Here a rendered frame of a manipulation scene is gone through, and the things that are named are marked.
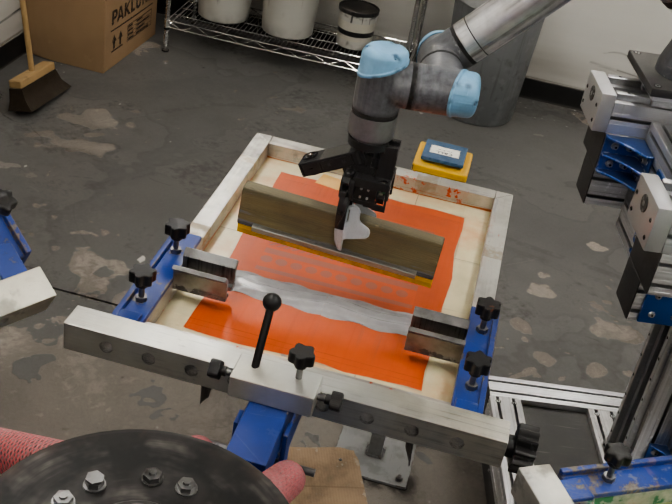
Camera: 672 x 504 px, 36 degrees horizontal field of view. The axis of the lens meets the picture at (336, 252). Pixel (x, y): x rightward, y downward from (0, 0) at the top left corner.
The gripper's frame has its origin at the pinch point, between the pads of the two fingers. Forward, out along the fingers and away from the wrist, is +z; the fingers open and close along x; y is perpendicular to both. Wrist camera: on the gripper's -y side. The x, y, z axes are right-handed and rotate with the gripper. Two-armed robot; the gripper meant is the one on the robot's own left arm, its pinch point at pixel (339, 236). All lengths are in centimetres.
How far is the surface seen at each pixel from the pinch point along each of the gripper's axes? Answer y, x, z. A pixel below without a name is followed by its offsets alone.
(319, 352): 2.2, -15.5, 13.6
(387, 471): 16, 62, 108
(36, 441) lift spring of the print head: -18, -77, -13
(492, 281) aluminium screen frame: 28.1, 14.3, 10.2
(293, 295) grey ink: -6.0, -2.2, 13.0
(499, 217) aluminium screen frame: 27.0, 39.6, 10.2
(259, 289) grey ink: -12.2, -2.8, 13.2
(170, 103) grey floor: -121, 254, 109
